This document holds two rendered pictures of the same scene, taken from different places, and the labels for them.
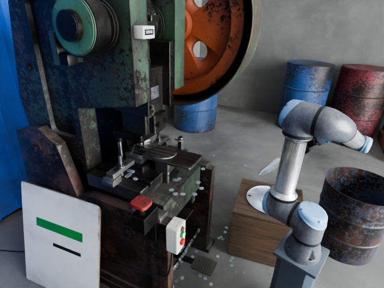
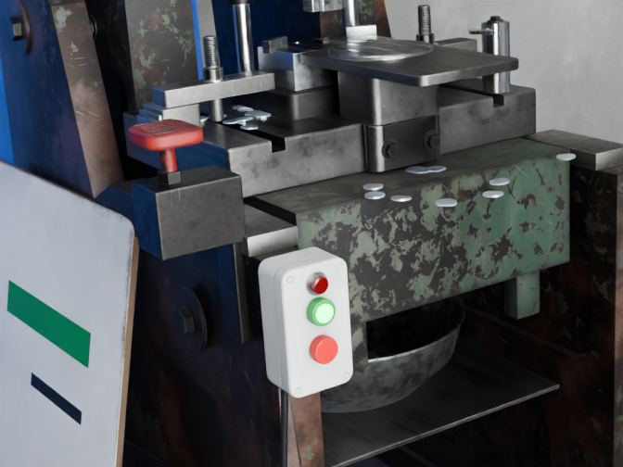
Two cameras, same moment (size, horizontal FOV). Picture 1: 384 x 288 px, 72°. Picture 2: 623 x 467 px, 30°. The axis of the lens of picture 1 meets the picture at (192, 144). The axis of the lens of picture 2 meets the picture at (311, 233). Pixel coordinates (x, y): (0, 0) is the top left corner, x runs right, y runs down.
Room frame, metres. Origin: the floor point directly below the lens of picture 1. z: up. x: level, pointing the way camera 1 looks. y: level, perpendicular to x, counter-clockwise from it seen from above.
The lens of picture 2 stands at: (-0.07, -0.58, 0.99)
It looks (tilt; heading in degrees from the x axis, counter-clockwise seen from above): 17 degrees down; 35
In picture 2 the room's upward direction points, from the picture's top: 4 degrees counter-clockwise
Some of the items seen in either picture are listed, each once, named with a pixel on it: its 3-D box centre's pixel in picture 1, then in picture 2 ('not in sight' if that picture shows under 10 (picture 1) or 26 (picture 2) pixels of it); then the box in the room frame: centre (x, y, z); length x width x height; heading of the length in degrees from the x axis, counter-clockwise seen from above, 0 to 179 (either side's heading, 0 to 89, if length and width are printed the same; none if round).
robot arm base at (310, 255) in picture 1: (304, 242); not in sight; (0.85, -0.50, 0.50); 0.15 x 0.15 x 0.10
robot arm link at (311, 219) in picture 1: (308, 220); not in sight; (0.86, -0.50, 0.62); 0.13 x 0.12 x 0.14; 44
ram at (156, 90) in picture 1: (146, 97); not in sight; (1.14, 0.21, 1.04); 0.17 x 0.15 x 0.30; 65
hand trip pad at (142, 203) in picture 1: (141, 209); (168, 163); (0.77, 0.18, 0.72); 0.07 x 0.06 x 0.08; 65
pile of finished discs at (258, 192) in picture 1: (270, 199); not in sight; (1.34, -0.50, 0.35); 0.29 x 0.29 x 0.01
